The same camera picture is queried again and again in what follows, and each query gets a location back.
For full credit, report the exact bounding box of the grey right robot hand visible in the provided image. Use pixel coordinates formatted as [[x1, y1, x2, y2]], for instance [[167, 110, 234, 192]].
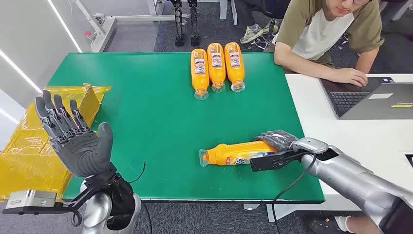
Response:
[[254, 130, 300, 153]]

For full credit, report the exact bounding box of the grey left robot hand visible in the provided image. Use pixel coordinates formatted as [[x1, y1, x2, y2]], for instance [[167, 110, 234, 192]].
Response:
[[34, 90, 116, 178]]

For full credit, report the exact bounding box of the person's right hand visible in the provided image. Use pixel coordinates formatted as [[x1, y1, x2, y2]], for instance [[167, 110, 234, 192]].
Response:
[[328, 68, 369, 87]]

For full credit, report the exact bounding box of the orange bottle apart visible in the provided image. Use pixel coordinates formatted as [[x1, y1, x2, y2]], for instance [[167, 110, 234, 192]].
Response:
[[199, 140, 279, 168]]

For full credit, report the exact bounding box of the orange bottle with label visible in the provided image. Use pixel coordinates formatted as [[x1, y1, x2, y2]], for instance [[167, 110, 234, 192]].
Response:
[[190, 48, 210, 101], [224, 42, 246, 93], [207, 42, 226, 94]]

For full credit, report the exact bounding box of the grey laptop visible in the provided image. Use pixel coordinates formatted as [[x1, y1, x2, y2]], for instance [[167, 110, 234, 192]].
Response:
[[320, 76, 413, 121]]

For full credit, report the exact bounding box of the person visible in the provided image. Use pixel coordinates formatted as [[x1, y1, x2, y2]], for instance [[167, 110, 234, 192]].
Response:
[[272, 0, 385, 88]]

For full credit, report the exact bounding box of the green table mat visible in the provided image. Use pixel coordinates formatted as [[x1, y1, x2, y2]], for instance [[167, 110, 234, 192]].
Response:
[[47, 52, 325, 203]]

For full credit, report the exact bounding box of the pale sneaker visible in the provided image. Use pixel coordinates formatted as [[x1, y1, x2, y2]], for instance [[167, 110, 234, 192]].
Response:
[[263, 19, 280, 35], [240, 23, 264, 44]]

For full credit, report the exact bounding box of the black office chair base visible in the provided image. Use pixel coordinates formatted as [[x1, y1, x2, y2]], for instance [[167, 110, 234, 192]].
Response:
[[247, 18, 279, 51]]

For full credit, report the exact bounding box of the black shoe with white sock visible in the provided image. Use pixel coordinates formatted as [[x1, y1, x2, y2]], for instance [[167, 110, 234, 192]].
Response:
[[302, 214, 356, 234]]

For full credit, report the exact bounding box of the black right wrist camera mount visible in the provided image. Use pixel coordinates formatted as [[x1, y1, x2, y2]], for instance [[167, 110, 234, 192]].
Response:
[[249, 149, 309, 172]]

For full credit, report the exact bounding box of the thin black wire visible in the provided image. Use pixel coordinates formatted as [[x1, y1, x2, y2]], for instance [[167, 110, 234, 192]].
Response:
[[129, 161, 147, 184]]

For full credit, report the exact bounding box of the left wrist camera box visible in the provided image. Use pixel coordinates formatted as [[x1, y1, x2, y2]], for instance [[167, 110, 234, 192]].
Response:
[[2, 190, 58, 215]]

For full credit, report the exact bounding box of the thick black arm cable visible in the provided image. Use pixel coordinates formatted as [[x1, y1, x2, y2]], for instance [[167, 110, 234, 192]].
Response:
[[272, 154, 319, 234]]

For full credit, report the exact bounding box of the white metal frame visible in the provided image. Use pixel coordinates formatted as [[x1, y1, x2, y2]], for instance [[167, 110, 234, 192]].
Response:
[[72, 0, 191, 53]]

